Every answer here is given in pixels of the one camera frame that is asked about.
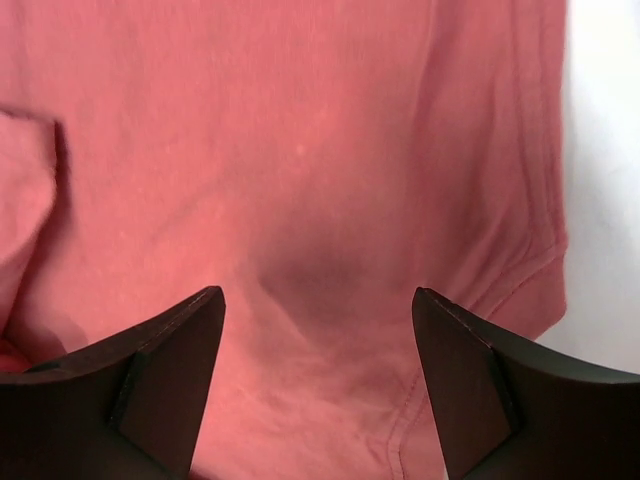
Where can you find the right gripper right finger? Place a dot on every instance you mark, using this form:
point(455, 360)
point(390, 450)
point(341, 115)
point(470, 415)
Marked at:
point(506, 407)

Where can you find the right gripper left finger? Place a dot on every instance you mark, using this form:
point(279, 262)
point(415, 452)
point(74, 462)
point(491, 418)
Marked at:
point(127, 407)

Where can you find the salmon pink t-shirt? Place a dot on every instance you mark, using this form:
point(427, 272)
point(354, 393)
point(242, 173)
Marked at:
point(318, 160)

